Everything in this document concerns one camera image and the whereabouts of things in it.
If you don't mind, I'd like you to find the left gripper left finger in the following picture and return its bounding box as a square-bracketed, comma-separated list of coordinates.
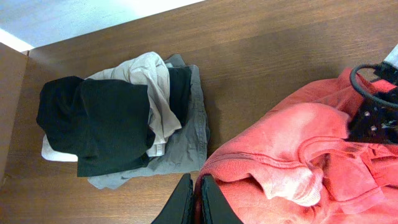
[152, 174, 194, 224]

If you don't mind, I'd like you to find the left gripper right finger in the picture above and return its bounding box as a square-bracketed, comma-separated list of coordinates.
[201, 174, 243, 224]

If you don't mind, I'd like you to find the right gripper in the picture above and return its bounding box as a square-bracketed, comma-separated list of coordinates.
[347, 62, 397, 145]

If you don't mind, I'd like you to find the red printed t-shirt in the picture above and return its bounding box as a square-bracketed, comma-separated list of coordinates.
[200, 70, 397, 223]

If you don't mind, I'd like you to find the grey folded garment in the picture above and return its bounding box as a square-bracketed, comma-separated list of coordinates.
[88, 65, 210, 189]

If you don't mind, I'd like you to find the black folded garment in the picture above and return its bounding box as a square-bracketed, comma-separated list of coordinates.
[35, 67, 192, 178]

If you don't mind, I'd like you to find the beige folded garment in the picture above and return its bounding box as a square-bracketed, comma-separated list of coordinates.
[41, 51, 183, 162]

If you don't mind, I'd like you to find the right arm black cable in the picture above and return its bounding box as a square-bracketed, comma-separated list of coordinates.
[349, 63, 398, 110]

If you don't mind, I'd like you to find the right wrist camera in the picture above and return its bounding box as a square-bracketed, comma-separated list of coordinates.
[383, 45, 398, 70]

